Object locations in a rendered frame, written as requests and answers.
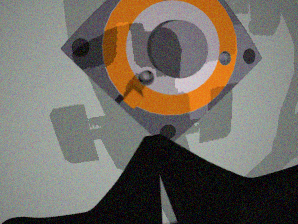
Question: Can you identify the orange round plate with holes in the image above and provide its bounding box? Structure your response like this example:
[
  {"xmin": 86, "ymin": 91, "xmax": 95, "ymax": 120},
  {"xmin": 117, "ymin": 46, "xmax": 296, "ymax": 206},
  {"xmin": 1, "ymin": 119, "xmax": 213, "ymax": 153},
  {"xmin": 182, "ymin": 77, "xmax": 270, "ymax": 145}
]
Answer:
[{"xmin": 101, "ymin": 0, "xmax": 238, "ymax": 116}]

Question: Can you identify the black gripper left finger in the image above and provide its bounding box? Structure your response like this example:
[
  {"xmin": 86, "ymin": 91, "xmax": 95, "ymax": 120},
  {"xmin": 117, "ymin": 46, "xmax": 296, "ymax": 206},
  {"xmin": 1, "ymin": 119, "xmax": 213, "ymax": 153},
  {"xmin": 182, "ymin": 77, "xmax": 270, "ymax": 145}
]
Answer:
[{"xmin": 3, "ymin": 136, "xmax": 162, "ymax": 224}]

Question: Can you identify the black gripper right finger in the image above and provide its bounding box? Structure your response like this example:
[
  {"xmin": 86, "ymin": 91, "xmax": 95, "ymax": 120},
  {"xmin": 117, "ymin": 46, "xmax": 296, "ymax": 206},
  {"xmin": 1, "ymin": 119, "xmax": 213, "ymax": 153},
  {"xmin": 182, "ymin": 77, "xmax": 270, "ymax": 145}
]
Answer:
[{"xmin": 153, "ymin": 133, "xmax": 298, "ymax": 224}]

